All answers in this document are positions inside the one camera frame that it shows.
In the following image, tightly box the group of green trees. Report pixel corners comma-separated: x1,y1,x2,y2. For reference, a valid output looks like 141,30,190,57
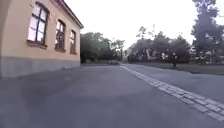
79,31,126,64

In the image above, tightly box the grey asphalt pavement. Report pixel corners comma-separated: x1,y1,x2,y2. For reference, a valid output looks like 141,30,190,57
0,64,224,128

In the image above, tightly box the row of dark trees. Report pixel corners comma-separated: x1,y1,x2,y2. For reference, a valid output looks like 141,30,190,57
127,0,224,65

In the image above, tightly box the grey cobblestone strip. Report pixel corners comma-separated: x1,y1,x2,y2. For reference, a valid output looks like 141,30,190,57
119,65,224,122

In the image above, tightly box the grey asphalt road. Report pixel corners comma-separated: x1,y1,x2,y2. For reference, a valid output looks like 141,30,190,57
121,63,224,104

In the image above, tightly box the yellow building with arched windows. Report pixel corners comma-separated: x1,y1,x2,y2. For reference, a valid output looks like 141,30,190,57
0,0,85,80

